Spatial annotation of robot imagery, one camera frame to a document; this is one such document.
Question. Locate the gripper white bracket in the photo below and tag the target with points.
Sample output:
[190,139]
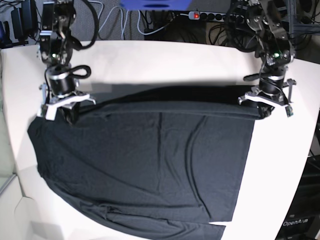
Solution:
[60,92]
[272,91]

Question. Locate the black long-sleeve T-shirt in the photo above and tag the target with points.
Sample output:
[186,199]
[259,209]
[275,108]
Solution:
[164,164]

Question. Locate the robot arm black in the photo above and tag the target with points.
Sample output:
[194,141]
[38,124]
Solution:
[273,47]
[56,47]

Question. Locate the black power adapter bricks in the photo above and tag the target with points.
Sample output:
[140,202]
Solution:
[25,20]

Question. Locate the black OpenArm equipment case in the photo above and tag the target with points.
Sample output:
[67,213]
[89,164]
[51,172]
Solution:
[302,221]

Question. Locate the blue box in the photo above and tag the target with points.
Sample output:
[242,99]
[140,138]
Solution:
[156,5]

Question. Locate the white power strip red switch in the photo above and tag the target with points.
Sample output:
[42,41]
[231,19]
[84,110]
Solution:
[214,17]

